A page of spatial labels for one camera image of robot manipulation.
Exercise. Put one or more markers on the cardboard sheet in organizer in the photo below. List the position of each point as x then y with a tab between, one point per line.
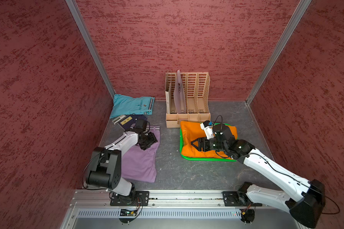
168	97

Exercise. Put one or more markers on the lilac paper folder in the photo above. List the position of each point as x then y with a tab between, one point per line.
179	97

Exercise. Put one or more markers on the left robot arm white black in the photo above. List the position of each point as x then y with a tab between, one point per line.
105	167

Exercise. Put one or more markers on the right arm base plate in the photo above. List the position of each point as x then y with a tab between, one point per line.
237	199

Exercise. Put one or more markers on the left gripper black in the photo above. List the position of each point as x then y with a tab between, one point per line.
153	140

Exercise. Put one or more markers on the left aluminium corner post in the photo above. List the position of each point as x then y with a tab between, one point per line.
75	11

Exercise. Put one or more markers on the dark blue book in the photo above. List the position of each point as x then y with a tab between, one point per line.
131	121

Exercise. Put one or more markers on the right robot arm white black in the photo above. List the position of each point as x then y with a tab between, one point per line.
304	200

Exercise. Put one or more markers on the teal shirt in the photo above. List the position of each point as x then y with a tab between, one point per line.
126	105

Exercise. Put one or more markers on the beige desk file organizer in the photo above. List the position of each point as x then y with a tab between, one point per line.
196	91

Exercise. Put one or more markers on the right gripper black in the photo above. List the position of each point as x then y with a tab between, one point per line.
200	140

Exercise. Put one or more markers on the purple shorts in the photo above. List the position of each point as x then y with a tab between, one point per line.
138	164

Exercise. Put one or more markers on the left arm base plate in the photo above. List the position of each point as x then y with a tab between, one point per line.
135	198

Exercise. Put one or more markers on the aluminium corner post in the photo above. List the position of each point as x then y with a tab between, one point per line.
75	11
284	38

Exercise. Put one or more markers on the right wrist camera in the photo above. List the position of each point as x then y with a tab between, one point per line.
207	127

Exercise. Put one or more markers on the green plastic basket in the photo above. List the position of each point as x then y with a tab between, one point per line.
190	131

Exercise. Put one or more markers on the right aluminium corner post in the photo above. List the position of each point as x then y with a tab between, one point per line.
284	38

